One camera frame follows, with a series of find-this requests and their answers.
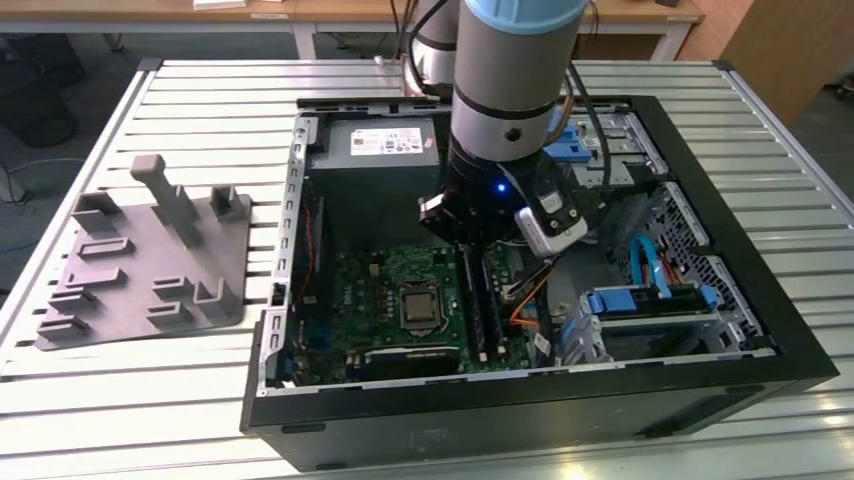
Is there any RAM stick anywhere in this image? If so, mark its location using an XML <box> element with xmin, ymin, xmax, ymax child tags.
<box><xmin>460</xmin><ymin>243</ymin><xmax>493</xmax><ymax>362</ymax></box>
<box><xmin>480</xmin><ymin>249</ymin><xmax>509</xmax><ymax>359</ymax></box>

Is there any grey power supply unit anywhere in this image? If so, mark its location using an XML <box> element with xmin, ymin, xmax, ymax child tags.
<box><xmin>305</xmin><ymin>117</ymin><xmax>454</xmax><ymax>246</ymax></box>

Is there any metal socket cover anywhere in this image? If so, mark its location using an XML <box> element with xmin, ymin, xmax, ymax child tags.
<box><xmin>396</xmin><ymin>280</ymin><xmax>445</xmax><ymax>335</ymax></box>

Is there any silver CPU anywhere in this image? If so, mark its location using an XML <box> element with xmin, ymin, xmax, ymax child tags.
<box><xmin>401</xmin><ymin>293</ymin><xmax>433</xmax><ymax>321</ymax></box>

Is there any green motherboard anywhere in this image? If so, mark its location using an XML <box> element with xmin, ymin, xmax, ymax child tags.
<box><xmin>285</xmin><ymin>242</ymin><xmax>534</xmax><ymax>384</ymax></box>

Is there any grey metal disk bay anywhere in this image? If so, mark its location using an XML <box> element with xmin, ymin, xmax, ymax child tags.
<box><xmin>552</xmin><ymin>107</ymin><xmax>668</xmax><ymax>216</ymax></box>
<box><xmin>576</xmin><ymin>287</ymin><xmax>761</xmax><ymax>361</ymax></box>

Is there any blue disk carrier with disk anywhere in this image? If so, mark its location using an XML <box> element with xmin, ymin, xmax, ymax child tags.
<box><xmin>584</xmin><ymin>283</ymin><xmax>719</xmax><ymax>315</ymax></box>

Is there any black graphics card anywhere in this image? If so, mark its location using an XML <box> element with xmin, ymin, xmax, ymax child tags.
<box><xmin>345</xmin><ymin>341</ymin><xmax>462</xmax><ymax>379</ymax></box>

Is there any grey parts rack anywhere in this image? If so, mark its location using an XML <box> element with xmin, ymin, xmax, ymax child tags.
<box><xmin>31</xmin><ymin>153</ymin><xmax>256</xmax><ymax>352</ymax></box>

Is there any black PC case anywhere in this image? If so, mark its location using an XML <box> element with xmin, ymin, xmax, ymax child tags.
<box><xmin>237</xmin><ymin>93</ymin><xmax>840</xmax><ymax>469</ymax></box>

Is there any brown wooden cabinet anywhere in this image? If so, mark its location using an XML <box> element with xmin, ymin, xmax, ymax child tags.
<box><xmin>679</xmin><ymin>0</ymin><xmax>854</xmax><ymax>126</ymax></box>

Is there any wooden desk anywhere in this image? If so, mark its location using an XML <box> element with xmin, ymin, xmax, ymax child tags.
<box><xmin>0</xmin><ymin>0</ymin><xmax>705</xmax><ymax>61</ymax></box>

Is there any black office chair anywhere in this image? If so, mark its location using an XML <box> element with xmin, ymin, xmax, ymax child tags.
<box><xmin>0</xmin><ymin>32</ymin><xmax>87</xmax><ymax>149</ymax></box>

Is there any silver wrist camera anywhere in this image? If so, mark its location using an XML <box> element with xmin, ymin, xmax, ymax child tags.
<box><xmin>512</xmin><ymin>192</ymin><xmax>589</xmax><ymax>259</ymax></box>

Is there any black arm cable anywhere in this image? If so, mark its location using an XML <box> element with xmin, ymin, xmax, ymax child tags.
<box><xmin>564</xmin><ymin>63</ymin><xmax>616</xmax><ymax>194</ymax></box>

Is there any orange wire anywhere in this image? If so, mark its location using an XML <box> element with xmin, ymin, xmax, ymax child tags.
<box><xmin>509</xmin><ymin>259</ymin><xmax>554</xmax><ymax>329</ymax></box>

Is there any blue wire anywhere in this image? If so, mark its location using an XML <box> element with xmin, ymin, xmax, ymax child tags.
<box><xmin>628</xmin><ymin>234</ymin><xmax>671</xmax><ymax>297</ymax></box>

